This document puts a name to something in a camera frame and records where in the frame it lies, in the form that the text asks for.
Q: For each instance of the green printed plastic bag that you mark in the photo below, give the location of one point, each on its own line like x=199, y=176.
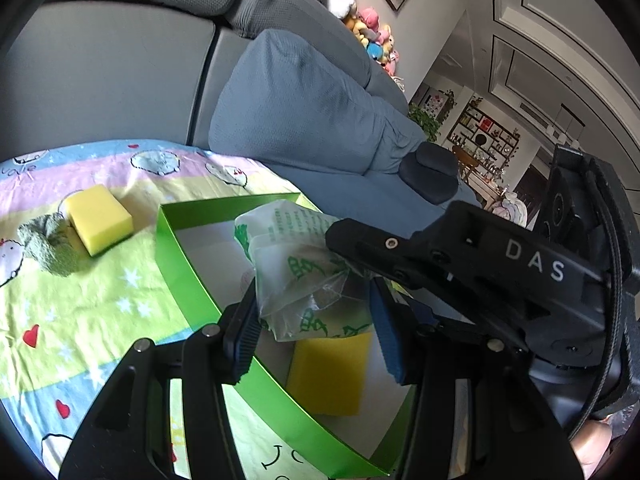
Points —
x=290, y=270

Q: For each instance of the colourful wall poster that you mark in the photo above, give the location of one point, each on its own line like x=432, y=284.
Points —
x=436, y=104

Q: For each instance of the green cardboard box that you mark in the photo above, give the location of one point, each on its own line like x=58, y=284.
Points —
x=177, y=260

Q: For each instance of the potted plant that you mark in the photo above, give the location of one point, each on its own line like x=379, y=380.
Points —
x=425, y=122

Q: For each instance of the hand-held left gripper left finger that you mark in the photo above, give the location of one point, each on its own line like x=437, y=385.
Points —
x=245, y=340

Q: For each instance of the white bag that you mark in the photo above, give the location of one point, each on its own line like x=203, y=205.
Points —
x=510, y=207

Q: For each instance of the printed cartoon blanket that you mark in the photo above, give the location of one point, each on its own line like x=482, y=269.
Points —
x=125, y=300

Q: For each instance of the wooden chair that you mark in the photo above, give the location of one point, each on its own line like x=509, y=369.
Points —
x=467, y=162

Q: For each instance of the blue-grey pillow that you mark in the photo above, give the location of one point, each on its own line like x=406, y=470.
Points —
x=310, y=110

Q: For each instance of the grey sofa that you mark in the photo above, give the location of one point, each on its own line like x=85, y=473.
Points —
x=100, y=70

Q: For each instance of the pile of colourful plush toys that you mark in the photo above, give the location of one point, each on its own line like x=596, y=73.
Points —
x=372, y=25

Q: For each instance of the dark blue cushion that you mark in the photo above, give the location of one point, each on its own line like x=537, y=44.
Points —
x=430, y=175

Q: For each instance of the green cloth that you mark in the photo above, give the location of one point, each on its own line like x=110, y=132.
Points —
x=50, y=250

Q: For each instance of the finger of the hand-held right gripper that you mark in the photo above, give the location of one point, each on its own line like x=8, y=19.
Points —
x=450, y=317
x=370, y=247

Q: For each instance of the display shelf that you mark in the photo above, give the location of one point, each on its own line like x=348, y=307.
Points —
x=485, y=130

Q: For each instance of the person's right hand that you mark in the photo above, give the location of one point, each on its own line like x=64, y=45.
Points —
x=592, y=452

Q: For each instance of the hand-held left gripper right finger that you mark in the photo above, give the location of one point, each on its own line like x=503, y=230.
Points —
x=392, y=345

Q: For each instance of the yellow sponge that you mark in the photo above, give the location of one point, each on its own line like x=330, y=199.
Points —
x=97, y=215
x=330, y=375

